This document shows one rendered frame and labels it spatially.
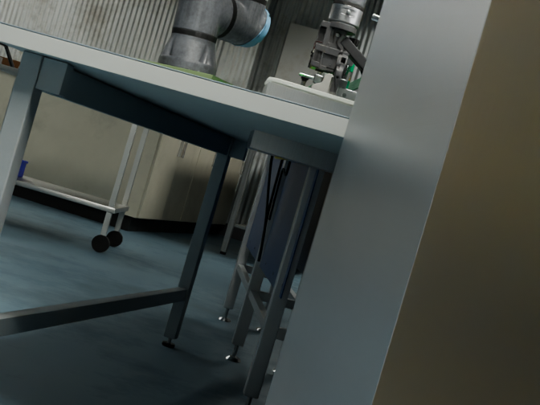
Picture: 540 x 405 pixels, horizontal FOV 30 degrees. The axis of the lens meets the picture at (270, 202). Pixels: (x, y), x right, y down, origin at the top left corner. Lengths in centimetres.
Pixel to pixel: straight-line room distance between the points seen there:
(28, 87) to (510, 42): 110
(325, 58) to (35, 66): 77
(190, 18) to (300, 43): 697
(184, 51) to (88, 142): 476
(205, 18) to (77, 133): 480
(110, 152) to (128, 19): 319
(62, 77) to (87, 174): 537
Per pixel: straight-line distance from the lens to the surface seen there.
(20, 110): 190
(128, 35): 1015
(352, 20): 241
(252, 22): 265
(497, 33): 100
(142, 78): 178
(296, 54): 949
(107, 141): 721
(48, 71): 190
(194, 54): 253
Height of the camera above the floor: 61
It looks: 1 degrees down
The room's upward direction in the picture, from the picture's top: 16 degrees clockwise
